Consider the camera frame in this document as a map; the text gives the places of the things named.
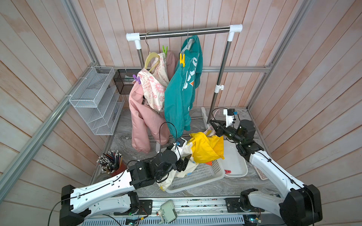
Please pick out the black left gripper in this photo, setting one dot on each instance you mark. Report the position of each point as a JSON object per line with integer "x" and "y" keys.
{"x": 182, "y": 164}

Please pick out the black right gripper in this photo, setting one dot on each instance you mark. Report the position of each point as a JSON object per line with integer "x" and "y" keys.
{"x": 219, "y": 131}

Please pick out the yellow jacket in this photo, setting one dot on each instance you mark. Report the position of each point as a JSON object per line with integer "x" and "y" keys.
{"x": 206, "y": 149}

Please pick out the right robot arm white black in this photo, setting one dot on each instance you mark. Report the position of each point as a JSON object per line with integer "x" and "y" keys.
{"x": 298, "y": 204}

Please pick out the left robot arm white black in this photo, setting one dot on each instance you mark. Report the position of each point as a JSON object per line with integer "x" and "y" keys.
{"x": 79, "y": 203}

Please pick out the yellow-green plastic hanger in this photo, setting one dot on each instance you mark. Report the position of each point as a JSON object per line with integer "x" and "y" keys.
{"x": 151, "y": 56}

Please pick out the white perforated laundry basket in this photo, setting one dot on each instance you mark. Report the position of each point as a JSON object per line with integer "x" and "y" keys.
{"x": 203, "y": 174}

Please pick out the white plastic tray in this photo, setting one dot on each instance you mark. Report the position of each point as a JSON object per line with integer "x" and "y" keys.
{"x": 233, "y": 161}

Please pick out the green sweatshirt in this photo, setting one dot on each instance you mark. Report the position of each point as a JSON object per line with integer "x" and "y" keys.
{"x": 180, "y": 93}

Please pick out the pink jacket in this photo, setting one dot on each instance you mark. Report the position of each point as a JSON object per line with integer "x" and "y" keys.
{"x": 145, "y": 120}

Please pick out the pink white calculator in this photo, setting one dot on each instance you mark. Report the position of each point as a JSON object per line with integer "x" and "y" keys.
{"x": 260, "y": 174}

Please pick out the red cup of pencils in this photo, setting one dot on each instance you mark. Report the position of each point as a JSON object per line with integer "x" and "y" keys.
{"x": 112, "y": 163}

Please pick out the yellow clothespin on green sweatshirt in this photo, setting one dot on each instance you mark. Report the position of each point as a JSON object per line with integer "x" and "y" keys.
{"x": 182, "y": 60}

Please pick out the floral pink white garment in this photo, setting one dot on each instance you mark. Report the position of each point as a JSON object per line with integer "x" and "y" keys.
{"x": 154, "y": 83}

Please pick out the purple clothespin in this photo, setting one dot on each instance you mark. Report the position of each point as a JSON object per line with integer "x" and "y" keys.
{"x": 136, "y": 79}

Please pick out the metal clothes rack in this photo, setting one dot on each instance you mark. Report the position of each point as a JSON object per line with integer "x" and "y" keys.
{"x": 137, "y": 37}

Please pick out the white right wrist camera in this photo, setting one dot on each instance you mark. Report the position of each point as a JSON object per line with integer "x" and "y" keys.
{"x": 229, "y": 116}

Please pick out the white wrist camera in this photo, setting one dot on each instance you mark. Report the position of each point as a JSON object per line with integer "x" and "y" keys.
{"x": 229, "y": 116}
{"x": 179, "y": 145}

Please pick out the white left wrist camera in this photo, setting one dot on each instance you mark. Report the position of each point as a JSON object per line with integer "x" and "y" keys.
{"x": 179, "y": 145}

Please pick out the green-white box on rail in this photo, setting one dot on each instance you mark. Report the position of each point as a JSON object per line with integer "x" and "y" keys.
{"x": 167, "y": 212}

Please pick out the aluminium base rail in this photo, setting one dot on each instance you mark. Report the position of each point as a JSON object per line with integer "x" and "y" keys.
{"x": 191, "y": 211}

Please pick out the dark mesh wall basket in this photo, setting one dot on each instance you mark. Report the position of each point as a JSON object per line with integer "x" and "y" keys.
{"x": 124, "y": 80}

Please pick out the white wire mesh wall shelf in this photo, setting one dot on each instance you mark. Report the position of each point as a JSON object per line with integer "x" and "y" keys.
{"x": 97, "y": 101}

